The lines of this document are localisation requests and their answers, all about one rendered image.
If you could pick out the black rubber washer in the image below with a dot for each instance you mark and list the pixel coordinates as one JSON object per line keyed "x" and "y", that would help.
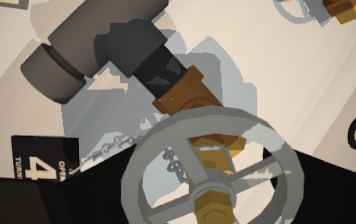
{"x": 351, "y": 133}

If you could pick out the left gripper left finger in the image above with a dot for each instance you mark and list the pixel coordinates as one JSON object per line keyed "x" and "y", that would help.
{"x": 93, "y": 196}

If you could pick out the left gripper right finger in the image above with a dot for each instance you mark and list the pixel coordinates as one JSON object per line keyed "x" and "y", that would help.
{"x": 329, "y": 195}

